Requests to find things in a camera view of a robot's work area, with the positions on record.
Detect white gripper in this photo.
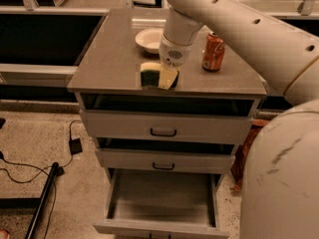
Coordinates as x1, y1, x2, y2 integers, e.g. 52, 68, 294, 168
159, 35, 191, 90

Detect yellow green sponge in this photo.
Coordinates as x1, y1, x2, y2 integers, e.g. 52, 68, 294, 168
140, 62, 180, 90

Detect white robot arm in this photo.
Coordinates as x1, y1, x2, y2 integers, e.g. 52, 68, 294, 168
159, 0, 319, 239

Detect grey drawer cabinet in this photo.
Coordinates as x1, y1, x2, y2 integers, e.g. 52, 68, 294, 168
67, 7, 268, 191

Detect top grey drawer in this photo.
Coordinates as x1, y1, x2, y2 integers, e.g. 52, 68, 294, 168
80, 95, 253, 144

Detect grey drawer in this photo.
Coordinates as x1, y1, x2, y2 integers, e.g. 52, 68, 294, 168
96, 138, 234, 174
80, 95, 253, 144
94, 169, 229, 239

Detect middle grey drawer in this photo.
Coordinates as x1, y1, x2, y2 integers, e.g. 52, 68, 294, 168
96, 138, 234, 174

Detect bottom grey drawer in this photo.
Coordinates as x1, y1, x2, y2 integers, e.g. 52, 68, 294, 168
94, 169, 229, 239

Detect white bowl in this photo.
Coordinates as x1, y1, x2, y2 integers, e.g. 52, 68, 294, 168
136, 28, 163, 54

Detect orange soda can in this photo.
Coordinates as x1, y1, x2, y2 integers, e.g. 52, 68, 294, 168
202, 32, 225, 72

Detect black power adapter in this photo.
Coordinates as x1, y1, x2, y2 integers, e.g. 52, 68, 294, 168
69, 138, 83, 155

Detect orange backpack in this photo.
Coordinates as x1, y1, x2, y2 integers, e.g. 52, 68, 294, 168
230, 119, 268, 192

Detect black stand leg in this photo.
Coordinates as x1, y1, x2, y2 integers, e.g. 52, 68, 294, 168
0, 162, 63, 239

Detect black cable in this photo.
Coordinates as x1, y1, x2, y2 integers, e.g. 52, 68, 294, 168
0, 119, 83, 239

